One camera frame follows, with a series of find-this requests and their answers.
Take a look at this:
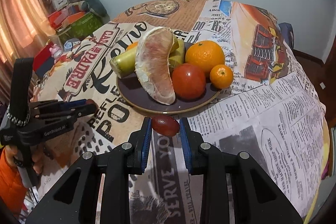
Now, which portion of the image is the pink toy figure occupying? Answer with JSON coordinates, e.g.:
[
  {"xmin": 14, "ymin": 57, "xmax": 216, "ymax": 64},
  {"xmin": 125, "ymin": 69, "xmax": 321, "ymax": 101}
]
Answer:
[{"xmin": 50, "ymin": 44, "xmax": 63, "ymax": 60}]

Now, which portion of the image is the dark purple plate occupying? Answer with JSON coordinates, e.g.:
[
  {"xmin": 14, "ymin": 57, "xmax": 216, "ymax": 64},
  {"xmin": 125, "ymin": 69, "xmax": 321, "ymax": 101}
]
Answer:
[{"xmin": 110, "ymin": 39, "xmax": 219, "ymax": 114}]

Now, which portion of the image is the printed newspaper tablecloth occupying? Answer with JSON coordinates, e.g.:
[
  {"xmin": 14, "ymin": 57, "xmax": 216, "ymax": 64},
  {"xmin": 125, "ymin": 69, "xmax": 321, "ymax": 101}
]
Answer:
[{"xmin": 35, "ymin": 0, "xmax": 329, "ymax": 223}]

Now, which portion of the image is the red box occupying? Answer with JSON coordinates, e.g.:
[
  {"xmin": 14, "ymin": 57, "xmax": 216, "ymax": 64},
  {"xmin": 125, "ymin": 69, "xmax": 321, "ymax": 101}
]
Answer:
[{"xmin": 33, "ymin": 42, "xmax": 55, "ymax": 79}]

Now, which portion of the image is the orange mandarin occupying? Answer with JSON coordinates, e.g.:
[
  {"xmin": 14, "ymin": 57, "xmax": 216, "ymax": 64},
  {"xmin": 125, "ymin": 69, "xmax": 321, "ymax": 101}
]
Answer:
[{"xmin": 126, "ymin": 42, "xmax": 138, "ymax": 51}]

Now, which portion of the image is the small orange kumquat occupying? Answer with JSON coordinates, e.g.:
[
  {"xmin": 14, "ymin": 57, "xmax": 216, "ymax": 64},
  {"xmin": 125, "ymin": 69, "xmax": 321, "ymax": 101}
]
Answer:
[{"xmin": 210, "ymin": 64, "xmax": 234, "ymax": 89}]

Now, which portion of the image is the yellow-green sugarcane piece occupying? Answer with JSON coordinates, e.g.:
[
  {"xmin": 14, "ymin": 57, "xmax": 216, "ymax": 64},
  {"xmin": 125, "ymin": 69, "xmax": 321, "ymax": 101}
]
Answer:
[{"xmin": 109, "ymin": 48, "xmax": 137, "ymax": 79}]

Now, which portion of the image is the orange sleeve forearm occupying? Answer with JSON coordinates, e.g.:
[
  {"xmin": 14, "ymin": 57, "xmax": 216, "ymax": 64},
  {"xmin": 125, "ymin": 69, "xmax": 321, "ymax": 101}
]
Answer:
[{"xmin": 0, "ymin": 149, "xmax": 27, "ymax": 215}]

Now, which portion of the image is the person's left hand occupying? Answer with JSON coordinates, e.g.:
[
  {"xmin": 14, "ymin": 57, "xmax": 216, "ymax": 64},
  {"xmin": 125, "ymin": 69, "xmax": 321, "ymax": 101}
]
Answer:
[{"xmin": 5, "ymin": 144, "xmax": 43, "ymax": 174}]

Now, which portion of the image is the pink curtain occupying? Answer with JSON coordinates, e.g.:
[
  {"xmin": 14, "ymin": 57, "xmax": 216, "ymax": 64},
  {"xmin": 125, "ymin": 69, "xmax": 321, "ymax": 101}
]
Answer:
[{"xmin": 0, "ymin": 0, "xmax": 56, "ymax": 64}]

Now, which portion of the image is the red tomato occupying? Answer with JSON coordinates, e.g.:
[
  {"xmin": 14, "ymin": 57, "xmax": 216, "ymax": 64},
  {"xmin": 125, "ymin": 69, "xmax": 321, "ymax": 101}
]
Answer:
[{"xmin": 171, "ymin": 63, "xmax": 206, "ymax": 101}]

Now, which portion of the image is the dark red grape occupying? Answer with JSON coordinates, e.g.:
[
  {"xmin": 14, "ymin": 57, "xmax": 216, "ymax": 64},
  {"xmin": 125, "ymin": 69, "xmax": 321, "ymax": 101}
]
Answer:
[{"xmin": 151, "ymin": 115, "xmax": 180, "ymax": 137}]

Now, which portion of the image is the round orange on plate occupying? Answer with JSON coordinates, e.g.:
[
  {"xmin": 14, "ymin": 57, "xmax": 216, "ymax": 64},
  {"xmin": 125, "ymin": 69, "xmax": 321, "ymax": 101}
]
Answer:
[{"xmin": 185, "ymin": 40, "xmax": 225, "ymax": 76}]

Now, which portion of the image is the grey neck pillow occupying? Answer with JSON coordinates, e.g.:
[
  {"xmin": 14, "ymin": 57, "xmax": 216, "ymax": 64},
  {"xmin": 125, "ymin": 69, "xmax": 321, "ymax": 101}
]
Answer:
[{"xmin": 67, "ymin": 0, "xmax": 108, "ymax": 17}]

